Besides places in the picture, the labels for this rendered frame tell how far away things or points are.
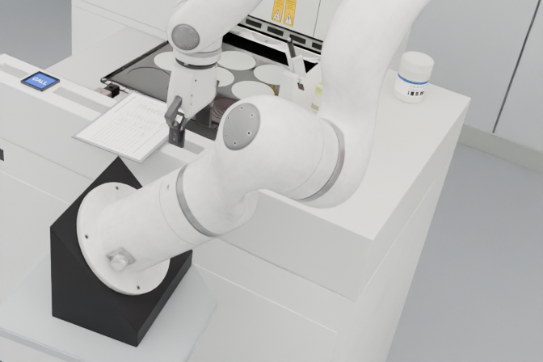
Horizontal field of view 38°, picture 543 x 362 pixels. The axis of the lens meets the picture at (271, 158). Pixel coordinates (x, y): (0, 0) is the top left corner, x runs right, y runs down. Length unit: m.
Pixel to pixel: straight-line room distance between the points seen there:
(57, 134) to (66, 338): 0.48
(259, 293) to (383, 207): 0.30
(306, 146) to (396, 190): 0.49
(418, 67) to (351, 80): 0.68
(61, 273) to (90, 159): 0.39
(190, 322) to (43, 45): 2.74
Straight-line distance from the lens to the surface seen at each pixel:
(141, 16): 2.21
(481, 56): 3.45
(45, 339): 1.32
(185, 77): 1.37
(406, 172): 1.53
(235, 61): 1.95
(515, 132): 3.56
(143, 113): 1.57
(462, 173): 3.42
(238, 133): 0.99
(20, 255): 1.93
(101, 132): 1.50
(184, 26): 1.26
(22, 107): 1.67
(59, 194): 1.72
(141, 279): 1.29
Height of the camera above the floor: 1.79
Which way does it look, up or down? 34 degrees down
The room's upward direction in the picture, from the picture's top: 10 degrees clockwise
